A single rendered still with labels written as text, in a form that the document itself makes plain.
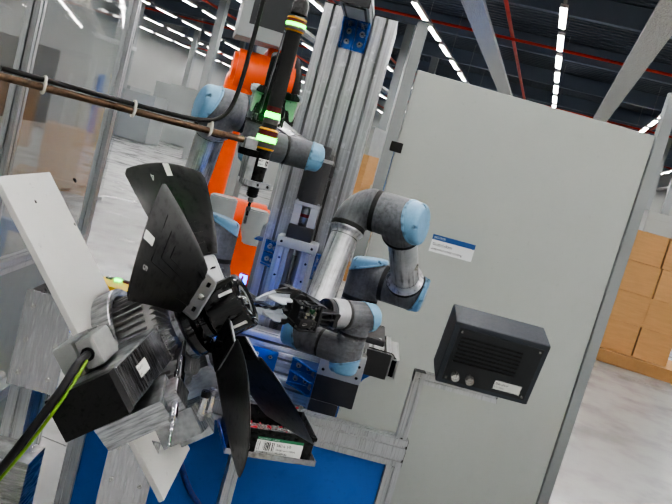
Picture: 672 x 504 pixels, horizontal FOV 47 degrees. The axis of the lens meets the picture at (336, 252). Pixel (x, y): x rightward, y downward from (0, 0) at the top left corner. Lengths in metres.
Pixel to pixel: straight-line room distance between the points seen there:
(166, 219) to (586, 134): 2.54
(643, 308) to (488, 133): 6.38
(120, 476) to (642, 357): 8.52
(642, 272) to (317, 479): 7.72
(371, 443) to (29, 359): 0.96
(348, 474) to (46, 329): 0.98
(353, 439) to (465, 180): 1.67
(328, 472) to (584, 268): 1.87
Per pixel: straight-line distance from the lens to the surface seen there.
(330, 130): 2.62
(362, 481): 2.23
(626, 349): 9.75
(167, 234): 1.41
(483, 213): 3.54
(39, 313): 1.64
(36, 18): 2.26
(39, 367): 1.67
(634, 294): 9.66
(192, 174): 1.78
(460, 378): 2.12
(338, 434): 2.16
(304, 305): 1.83
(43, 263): 1.54
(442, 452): 3.78
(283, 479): 2.24
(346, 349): 1.97
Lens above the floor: 1.58
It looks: 7 degrees down
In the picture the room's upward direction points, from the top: 15 degrees clockwise
